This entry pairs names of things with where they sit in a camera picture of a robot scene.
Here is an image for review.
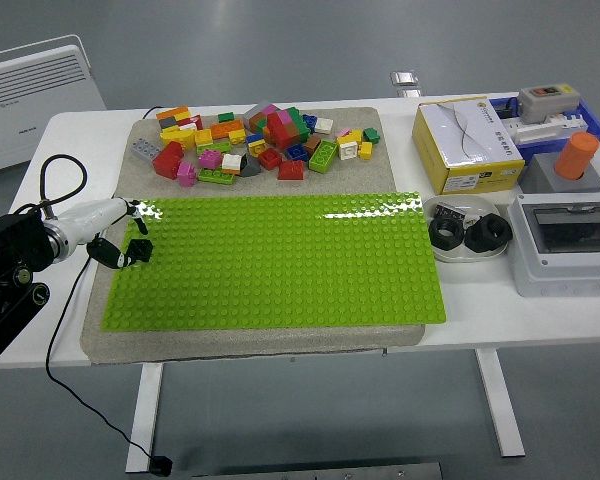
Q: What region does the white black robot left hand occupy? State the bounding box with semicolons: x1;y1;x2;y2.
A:
57;196;150;271

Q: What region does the black square toy brick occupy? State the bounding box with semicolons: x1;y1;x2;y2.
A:
125;238;155;266

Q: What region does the light grey long toy brick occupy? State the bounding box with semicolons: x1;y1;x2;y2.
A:
132;137;162;161

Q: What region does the pink square toy brick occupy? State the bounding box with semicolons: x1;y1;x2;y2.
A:
176;161;198;188

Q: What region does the yellow rounded toy brick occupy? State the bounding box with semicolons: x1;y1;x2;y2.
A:
159;128;197;150

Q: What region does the orange long toy brick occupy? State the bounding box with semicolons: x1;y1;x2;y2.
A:
209;119;245;140

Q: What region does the grey large toy brick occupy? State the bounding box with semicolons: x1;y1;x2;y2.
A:
242;102;271;134

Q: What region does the lime green studded baseplate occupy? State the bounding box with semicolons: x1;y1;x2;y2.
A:
101;190;447;332

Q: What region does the red slope toy brick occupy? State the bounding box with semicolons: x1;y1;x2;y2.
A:
277;159;306;181

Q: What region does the red tall toy brick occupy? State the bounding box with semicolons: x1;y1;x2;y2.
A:
267;112;295;150

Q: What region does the lime green wide toy brick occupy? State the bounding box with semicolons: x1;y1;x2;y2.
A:
308;140;339;175

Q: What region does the red large slope brick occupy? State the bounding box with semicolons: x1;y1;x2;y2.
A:
152;141;185;180

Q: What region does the white panel heater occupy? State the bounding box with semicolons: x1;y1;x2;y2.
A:
0;33;108;194

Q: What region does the dark grey slope brick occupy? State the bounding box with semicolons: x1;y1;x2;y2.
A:
238;153;263;179

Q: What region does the white table leg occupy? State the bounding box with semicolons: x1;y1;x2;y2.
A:
474;348;526;459
124;362;164;475

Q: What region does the grey-brown table mat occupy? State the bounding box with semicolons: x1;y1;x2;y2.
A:
79;106;428;365

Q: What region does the grey metal plate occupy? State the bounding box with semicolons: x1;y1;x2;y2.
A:
192;462;444;480

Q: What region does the large black hex nut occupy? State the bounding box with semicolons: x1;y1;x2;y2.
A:
428;215;465;250
463;213;512;254

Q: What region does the small black printed card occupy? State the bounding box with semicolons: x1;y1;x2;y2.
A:
434;201;467;221

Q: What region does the yellow and white carton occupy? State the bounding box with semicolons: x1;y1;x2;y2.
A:
412;96;526;196

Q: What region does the white shallow dish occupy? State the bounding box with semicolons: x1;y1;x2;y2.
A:
422;194;511;264

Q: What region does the grey square holder block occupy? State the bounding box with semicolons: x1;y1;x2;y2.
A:
518;152;600;194

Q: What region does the orange ribbed cylinder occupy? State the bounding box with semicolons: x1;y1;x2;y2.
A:
553;132;600;181

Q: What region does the blue plastic tray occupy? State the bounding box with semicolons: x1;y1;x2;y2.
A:
488;96;600;159

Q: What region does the white electrical enclosure box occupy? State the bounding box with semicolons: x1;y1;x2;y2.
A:
507;192;600;299

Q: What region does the grey switch box red button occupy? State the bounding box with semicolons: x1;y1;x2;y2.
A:
517;83;580;124

